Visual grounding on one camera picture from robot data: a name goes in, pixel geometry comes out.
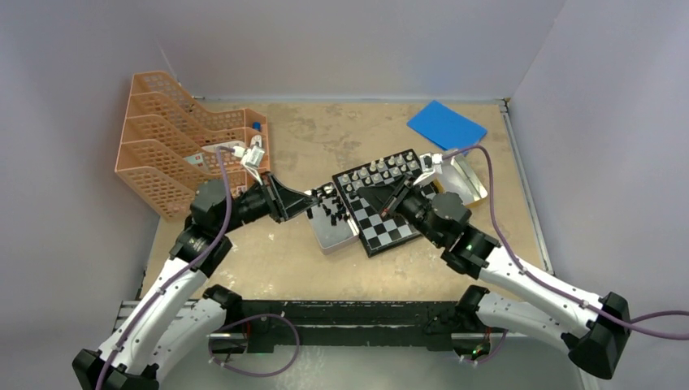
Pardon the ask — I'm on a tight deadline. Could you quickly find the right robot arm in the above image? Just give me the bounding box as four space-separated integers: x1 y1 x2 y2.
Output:
356 176 631 379

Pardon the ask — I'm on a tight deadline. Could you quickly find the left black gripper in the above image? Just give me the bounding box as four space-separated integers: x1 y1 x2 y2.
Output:
217 170 317 235

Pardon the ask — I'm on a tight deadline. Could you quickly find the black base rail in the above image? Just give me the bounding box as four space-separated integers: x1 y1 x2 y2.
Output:
206 299 509 355

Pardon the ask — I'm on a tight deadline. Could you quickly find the white label box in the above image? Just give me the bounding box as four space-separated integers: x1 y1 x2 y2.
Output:
202 140 246 153

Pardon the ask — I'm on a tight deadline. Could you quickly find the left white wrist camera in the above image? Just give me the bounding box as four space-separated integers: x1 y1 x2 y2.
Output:
232 145 266 170

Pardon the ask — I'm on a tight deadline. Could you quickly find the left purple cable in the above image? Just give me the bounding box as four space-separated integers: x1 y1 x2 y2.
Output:
93 148 249 390

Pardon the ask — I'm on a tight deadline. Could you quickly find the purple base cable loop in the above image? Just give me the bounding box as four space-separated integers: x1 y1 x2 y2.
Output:
208 314 301 379

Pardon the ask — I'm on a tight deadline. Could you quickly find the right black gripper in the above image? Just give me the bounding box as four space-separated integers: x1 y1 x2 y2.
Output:
358 173 445 247

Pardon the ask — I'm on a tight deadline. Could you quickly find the orange plastic file rack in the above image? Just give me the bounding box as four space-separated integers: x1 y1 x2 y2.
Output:
114 71 274 223

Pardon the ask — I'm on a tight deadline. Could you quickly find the silver metal tin tray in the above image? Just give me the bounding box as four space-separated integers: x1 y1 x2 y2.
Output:
305 182 359 254

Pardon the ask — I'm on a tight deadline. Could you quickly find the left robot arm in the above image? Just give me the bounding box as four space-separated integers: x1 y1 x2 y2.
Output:
72 172 319 389

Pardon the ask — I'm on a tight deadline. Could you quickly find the blue notebook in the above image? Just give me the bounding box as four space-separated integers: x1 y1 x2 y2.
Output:
407 101 488 150

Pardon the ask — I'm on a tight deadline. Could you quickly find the black white chess board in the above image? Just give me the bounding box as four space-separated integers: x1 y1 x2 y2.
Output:
332 149 422 257

